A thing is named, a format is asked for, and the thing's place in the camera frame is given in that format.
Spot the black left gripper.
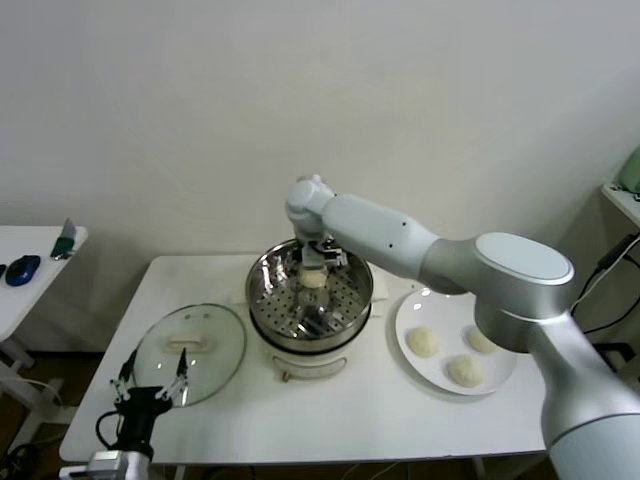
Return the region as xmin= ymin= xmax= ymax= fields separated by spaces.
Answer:
xmin=110 ymin=348 xmax=191 ymax=452

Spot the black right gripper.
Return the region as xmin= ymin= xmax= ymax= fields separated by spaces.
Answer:
xmin=301 ymin=244 xmax=328 ymax=274

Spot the white steamed baozi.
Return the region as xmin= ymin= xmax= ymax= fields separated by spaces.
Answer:
xmin=446 ymin=354 xmax=486 ymax=387
xmin=467 ymin=324 xmax=501 ymax=355
xmin=405 ymin=327 xmax=442 ymax=359
xmin=299 ymin=268 xmax=327 ymax=292

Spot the round glass pot lid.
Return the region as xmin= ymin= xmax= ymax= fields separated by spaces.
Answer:
xmin=130 ymin=303 xmax=248 ymax=407

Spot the stainless steel steamer basket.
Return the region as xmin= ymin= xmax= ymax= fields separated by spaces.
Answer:
xmin=231 ymin=237 xmax=390 ymax=351

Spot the white side table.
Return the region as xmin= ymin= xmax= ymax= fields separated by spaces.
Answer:
xmin=0 ymin=225 xmax=90 ymax=424

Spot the white round plate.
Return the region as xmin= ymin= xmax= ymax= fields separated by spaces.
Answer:
xmin=394 ymin=287 xmax=518 ymax=396

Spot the blue computer mouse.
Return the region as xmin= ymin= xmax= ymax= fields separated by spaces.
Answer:
xmin=5 ymin=255 xmax=41 ymax=288

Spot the mint green appliance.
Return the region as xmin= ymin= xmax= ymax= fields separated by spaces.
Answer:
xmin=613 ymin=149 xmax=640 ymax=194

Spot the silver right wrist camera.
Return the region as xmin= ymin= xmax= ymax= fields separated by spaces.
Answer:
xmin=319 ymin=238 xmax=350 ymax=269

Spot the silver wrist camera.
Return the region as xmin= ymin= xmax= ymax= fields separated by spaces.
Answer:
xmin=58 ymin=449 xmax=124 ymax=479
xmin=319 ymin=238 xmax=350 ymax=269

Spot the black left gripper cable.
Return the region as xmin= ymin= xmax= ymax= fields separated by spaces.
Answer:
xmin=96 ymin=410 xmax=126 ymax=451

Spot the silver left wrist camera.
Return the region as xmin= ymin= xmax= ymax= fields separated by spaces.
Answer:
xmin=58 ymin=449 xmax=124 ymax=479

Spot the white floor cable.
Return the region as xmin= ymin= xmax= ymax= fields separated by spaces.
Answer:
xmin=0 ymin=377 xmax=64 ymax=407

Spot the green handled scraper tool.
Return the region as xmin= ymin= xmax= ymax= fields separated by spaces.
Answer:
xmin=51 ymin=218 xmax=78 ymax=262

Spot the black floor cable bundle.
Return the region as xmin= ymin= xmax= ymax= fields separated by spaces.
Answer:
xmin=0 ymin=442 xmax=44 ymax=480

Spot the white power cable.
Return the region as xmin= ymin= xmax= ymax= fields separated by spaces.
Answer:
xmin=574 ymin=249 xmax=640 ymax=307

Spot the black power cable with adapter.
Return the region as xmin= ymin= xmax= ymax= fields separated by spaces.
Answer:
xmin=569 ymin=233 xmax=634 ymax=351

